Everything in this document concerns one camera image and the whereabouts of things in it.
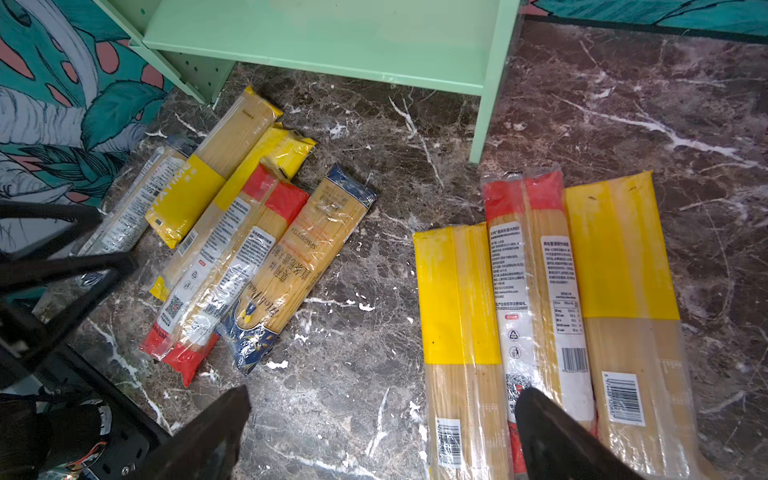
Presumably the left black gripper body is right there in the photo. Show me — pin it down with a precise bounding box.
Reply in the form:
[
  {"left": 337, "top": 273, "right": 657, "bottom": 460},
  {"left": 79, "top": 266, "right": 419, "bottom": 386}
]
[{"left": 1, "top": 347, "right": 113, "bottom": 479}]

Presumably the yellow label spaghetti bag far-left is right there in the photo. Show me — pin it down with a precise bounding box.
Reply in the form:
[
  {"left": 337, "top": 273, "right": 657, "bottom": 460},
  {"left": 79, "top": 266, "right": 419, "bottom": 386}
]
[{"left": 146, "top": 87, "right": 283, "bottom": 249}]

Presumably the yellow spaghetti bag centre-right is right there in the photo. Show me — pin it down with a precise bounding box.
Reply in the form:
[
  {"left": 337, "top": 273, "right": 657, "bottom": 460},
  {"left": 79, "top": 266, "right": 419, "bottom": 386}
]
[{"left": 413, "top": 223, "right": 514, "bottom": 479}]

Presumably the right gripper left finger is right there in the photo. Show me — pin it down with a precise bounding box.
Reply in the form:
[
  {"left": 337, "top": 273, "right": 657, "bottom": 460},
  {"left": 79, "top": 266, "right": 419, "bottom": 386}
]
[{"left": 128, "top": 385, "right": 251, "bottom": 480}]

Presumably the green two-tier shelf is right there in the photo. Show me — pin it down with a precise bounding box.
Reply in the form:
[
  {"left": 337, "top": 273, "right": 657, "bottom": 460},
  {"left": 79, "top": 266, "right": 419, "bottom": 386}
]
[{"left": 100, "top": 0, "right": 522, "bottom": 163}]

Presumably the blue-end yellow spaghetti bag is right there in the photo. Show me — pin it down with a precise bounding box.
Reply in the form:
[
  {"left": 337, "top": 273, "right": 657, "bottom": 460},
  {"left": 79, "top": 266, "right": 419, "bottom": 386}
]
[{"left": 217, "top": 164, "right": 376, "bottom": 374}]

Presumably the yellow spaghetti bag far-right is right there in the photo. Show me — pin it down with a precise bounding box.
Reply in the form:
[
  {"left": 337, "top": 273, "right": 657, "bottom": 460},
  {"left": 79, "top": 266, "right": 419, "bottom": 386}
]
[{"left": 565, "top": 171, "right": 720, "bottom": 479}]

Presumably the red spaghetti bag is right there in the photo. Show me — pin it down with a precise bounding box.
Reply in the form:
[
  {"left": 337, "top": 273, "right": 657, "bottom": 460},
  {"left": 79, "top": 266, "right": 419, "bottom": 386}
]
[
  {"left": 141, "top": 165, "right": 309, "bottom": 386},
  {"left": 482, "top": 167, "right": 596, "bottom": 475}
]

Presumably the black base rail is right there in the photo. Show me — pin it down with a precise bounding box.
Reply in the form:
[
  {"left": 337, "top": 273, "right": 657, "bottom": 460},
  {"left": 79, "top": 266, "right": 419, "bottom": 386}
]
[{"left": 38, "top": 346, "right": 171, "bottom": 479}]

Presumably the yellow spaghetti bag left long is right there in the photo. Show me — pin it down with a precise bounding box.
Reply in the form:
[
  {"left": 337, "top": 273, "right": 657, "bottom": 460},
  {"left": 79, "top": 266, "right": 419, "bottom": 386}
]
[{"left": 150, "top": 123, "right": 316, "bottom": 301}]

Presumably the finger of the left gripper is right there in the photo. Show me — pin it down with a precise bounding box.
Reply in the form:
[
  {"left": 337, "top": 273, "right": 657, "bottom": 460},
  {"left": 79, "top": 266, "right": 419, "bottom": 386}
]
[
  {"left": 1, "top": 252, "right": 138, "bottom": 366},
  {"left": 1, "top": 200, "right": 103, "bottom": 261}
]

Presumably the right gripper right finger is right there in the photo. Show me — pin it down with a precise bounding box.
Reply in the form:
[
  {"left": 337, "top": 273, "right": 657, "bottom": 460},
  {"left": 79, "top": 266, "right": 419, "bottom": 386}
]
[{"left": 515, "top": 387, "right": 641, "bottom": 480}]

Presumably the clear white label spaghetti bag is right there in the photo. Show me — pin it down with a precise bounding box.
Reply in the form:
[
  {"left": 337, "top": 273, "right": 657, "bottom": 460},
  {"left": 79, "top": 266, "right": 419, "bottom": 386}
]
[{"left": 77, "top": 145, "right": 187, "bottom": 256}]

